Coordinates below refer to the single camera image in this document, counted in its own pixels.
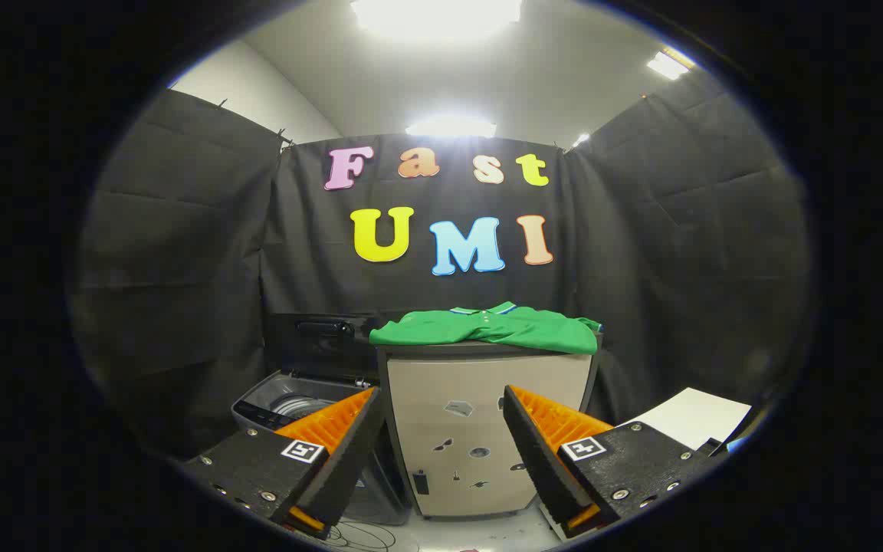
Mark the white flat board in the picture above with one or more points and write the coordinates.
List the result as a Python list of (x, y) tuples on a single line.
[(694, 418)]

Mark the large ceiling light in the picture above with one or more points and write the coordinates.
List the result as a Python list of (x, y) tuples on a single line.
[(435, 15)]

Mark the rectangular ceiling light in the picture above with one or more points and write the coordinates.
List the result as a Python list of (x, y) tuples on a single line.
[(667, 65)]

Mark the beige cabinet with dark top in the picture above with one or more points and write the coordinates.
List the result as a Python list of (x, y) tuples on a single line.
[(449, 452)]

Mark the green polo shirt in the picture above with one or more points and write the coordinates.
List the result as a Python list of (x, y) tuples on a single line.
[(487, 330)]

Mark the ceiling light above backdrop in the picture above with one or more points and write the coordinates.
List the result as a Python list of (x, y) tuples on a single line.
[(451, 126)]

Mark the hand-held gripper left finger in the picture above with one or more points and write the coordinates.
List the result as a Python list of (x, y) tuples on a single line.
[(349, 452)]

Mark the grey washing machine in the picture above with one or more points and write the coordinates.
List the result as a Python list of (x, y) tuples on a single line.
[(259, 412)]

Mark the small ceiling light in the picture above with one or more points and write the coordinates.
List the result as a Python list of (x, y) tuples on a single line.
[(581, 139)]

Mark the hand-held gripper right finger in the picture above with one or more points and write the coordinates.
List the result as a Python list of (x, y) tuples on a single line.
[(537, 452)]

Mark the black backdrop cloth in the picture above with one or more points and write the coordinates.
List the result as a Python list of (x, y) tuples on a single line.
[(181, 245)]

